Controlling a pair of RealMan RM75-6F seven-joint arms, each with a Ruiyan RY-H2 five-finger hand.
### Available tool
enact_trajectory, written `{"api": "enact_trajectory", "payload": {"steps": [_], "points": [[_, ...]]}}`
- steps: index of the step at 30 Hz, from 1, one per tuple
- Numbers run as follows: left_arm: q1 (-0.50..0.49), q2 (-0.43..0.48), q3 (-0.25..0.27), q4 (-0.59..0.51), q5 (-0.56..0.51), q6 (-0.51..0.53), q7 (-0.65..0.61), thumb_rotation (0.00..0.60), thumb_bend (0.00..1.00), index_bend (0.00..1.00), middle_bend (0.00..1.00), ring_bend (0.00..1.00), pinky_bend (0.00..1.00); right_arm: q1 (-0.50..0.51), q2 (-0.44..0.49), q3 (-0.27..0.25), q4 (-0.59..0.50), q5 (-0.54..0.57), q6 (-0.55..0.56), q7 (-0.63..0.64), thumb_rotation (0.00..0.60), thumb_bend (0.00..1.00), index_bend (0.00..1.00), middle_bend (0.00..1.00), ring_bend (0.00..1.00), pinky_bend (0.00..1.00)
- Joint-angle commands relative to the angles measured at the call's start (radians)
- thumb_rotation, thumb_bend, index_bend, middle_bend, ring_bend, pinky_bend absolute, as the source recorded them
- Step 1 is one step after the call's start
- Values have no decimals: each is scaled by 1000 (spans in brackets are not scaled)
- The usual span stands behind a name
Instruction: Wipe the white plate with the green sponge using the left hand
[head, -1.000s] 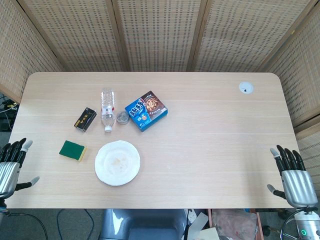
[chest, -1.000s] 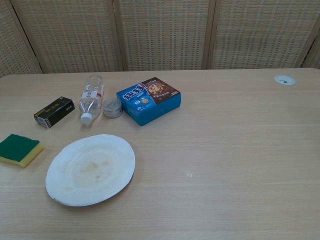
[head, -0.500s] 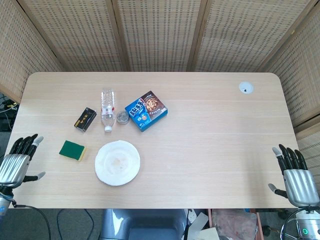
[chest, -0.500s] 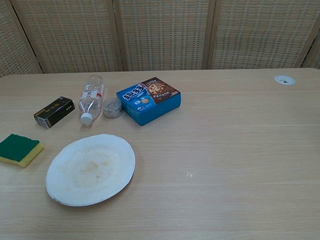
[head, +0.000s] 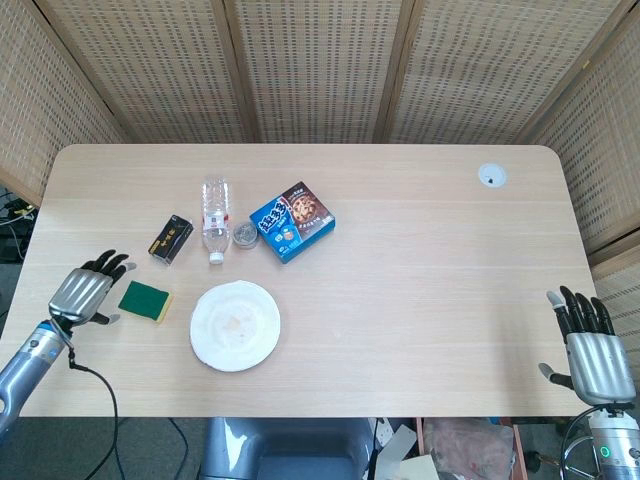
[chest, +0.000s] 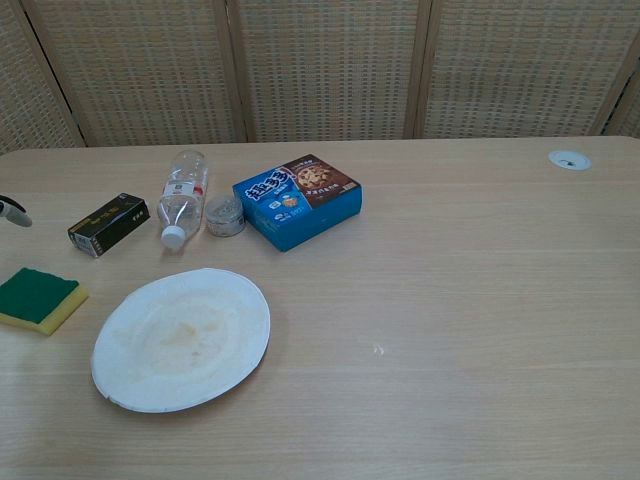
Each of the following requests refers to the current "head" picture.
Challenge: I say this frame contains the black box with gold print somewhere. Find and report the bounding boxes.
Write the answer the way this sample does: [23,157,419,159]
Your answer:
[147,214,195,265]

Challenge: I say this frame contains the chrome stool frame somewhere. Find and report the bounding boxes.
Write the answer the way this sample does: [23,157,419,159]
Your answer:
[527,429,606,480]

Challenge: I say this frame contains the grey robot base body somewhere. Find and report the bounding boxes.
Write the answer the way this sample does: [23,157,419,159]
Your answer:
[199,417,379,480]

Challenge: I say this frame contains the tangled floor cables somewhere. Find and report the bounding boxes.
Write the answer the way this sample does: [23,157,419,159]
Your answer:
[0,187,40,264]

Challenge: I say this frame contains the blue brown cookie box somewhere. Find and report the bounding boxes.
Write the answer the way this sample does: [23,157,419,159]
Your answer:
[248,180,337,265]

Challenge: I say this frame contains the white table cable grommet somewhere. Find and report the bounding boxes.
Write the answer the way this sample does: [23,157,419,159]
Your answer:
[477,163,508,188]

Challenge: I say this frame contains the white cardboard sheet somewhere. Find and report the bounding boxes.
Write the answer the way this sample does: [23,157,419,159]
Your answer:
[383,424,419,465]

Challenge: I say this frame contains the clear plastic water bottle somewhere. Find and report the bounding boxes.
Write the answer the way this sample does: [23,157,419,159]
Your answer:
[201,174,234,265]

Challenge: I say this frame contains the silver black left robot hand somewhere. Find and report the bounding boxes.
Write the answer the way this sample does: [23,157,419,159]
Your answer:
[48,249,137,329]

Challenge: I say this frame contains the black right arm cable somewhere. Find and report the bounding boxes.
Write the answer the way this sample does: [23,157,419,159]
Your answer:
[562,404,601,480]

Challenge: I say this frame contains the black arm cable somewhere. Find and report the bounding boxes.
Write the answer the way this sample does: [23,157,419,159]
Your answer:
[64,319,122,480]
[562,404,601,480]

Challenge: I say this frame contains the green yellow sponge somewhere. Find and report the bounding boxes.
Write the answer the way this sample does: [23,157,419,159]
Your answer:
[118,279,175,324]

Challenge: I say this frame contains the small round metal tin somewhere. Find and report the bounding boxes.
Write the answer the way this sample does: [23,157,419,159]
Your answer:
[232,221,260,249]

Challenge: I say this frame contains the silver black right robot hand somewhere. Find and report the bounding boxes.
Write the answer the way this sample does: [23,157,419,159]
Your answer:
[538,285,637,405]

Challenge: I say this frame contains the reddish wooden crate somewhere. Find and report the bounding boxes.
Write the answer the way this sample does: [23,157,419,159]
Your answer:
[413,417,529,480]

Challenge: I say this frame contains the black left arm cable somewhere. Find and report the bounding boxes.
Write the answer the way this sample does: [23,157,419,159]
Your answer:
[64,319,122,480]

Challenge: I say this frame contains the woven bamboo folding screen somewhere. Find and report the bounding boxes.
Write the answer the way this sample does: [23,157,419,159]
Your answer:
[0,0,640,346]

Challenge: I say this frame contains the white round plate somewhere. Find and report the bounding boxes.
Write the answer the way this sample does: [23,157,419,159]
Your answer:
[189,279,282,372]

